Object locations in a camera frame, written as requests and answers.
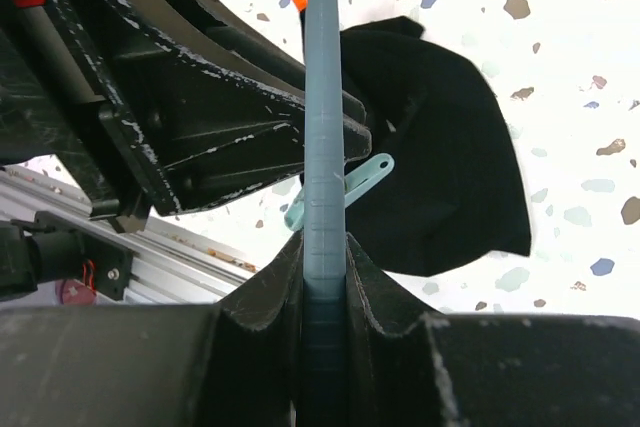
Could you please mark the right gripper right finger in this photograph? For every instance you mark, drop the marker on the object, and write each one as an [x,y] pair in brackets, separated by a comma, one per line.
[413,366]

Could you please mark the teal hanger with clips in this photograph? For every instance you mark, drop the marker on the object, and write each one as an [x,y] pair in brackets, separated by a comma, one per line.
[323,381]

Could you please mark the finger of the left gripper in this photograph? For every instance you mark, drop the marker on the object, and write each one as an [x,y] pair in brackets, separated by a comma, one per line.
[210,17]
[199,131]

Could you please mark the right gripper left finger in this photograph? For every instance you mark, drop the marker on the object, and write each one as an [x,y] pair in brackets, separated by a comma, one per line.
[222,364]

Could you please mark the light teal clothespin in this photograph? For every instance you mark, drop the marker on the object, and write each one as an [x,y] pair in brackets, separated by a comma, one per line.
[356,184]

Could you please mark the black underwear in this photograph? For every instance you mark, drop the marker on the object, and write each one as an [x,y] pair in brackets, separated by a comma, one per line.
[456,191]

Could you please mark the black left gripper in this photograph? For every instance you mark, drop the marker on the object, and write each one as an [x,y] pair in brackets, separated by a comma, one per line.
[97,82]

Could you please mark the aluminium rail frame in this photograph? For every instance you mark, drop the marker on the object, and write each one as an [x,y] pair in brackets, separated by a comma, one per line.
[169,265]

